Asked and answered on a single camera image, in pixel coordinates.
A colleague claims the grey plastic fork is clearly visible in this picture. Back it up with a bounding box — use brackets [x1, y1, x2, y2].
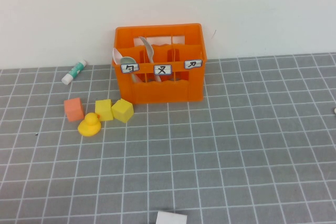
[138, 36, 163, 83]

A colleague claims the mint green plastic spoon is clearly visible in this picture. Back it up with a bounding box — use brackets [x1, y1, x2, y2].
[120, 56, 142, 83]

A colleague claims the pink plastic spoon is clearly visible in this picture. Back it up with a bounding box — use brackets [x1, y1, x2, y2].
[112, 47, 123, 65]

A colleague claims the orange plastic cutlery holder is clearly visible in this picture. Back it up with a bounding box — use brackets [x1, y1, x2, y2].
[111, 23, 208, 104]

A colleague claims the white label reading 叉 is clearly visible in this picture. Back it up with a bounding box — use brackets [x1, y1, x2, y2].
[153, 63, 173, 76]

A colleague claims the white label reading 刀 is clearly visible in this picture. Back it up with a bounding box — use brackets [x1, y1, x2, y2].
[184, 59, 202, 70]

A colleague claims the yellow foam cube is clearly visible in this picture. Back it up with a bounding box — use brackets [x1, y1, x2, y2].
[94, 99, 114, 122]
[111, 98, 134, 123]

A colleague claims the white label reading 勺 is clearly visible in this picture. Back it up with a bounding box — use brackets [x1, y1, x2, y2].
[120, 63, 140, 74]

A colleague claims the yellow rubber duck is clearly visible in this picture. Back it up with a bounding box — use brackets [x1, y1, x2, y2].
[77, 112, 102, 137]

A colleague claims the orange foam cube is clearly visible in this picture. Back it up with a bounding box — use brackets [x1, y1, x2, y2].
[64, 97, 85, 122]

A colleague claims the white green glue stick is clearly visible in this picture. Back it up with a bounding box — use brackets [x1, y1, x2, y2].
[61, 59, 88, 85]

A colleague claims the white paper sheet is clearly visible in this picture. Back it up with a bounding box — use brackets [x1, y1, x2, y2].
[155, 210, 187, 224]

